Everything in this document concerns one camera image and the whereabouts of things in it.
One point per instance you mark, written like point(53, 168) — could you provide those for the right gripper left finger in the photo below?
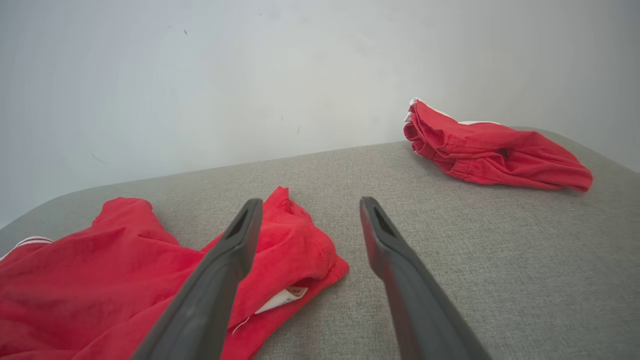
point(210, 295)

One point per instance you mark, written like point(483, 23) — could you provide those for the red shorts white hem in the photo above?
point(495, 150)

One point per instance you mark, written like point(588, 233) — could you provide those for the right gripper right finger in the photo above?
point(420, 300)

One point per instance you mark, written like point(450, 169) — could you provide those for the red shirt white sleeves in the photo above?
point(100, 280)

